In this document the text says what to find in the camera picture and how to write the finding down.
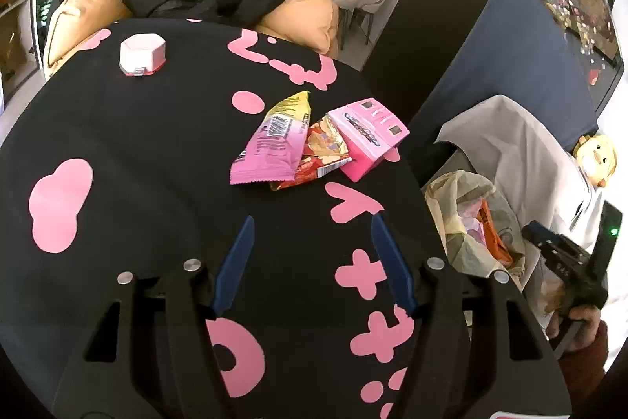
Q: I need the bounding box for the red gold snack wrapper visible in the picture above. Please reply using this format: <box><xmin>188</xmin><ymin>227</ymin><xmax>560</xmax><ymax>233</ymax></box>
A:
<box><xmin>270</xmin><ymin>114</ymin><xmax>352</xmax><ymax>191</ymax></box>

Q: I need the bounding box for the pink snack wrapper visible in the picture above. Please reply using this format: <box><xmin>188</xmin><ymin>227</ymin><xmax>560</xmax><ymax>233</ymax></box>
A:
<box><xmin>230</xmin><ymin>90</ymin><xmax>311</xmax><ymax>185</ymax></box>

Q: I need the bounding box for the red sleeve forearm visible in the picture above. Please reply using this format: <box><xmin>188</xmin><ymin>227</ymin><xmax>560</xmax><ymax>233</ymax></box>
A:
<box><xmin>559</xmin><ymin>321</ymin><xmax>609</xmax><ymax>412</ymax></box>

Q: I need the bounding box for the yellow duck plush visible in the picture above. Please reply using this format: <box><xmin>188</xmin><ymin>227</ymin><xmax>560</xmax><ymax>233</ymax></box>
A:
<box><xmin>573</xmin><ymin>134</ymin><xmax>617</xmax><ymax>187</ymax></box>

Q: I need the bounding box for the white pink hexagonal box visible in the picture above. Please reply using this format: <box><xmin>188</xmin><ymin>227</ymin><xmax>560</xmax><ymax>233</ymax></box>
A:
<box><xmin>119</xmin><ymin>33</ymin><xmax>166</xmax><ymax>77</ymax></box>

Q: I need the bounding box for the pink tissue box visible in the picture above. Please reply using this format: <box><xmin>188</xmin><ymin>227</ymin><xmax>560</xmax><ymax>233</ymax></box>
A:
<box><xmin>327</xmin><ymin>98</ymin><xmax>410</xmax><ymax>183</ymax></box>

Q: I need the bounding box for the beige sofa cover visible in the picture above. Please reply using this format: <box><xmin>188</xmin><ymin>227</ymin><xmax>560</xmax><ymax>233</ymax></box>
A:
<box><xmin>438</xmin><ymin>95</ymin><xmax>602</xmax><ymax>326</ymax></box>

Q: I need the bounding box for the white display shelf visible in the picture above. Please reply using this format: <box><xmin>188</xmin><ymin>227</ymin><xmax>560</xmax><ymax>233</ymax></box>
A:
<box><xmin>0</xmin><ymin>0</ymin><xmax>38</xmax><ymax>104</ymax></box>

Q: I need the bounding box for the yellow plastic trash bag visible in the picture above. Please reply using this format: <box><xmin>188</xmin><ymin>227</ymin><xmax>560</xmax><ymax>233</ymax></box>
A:
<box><xmin>425</xmin><ymin>170</ymin><xmax>528</xmax><ymax>287</ymax></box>

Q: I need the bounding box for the orange snack bag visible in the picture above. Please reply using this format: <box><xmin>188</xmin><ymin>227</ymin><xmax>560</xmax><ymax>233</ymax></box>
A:
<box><xmin>476</xmin><ymin>199</ymin><xmax>514</xmax><ymax>268</ymax></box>

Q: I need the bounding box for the right hand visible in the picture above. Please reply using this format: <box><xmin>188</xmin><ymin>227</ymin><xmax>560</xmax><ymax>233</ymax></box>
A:
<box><xmin>546</xmin><ymin>305</ymin><xmax>601</xmax><ymax>353</ymax></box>

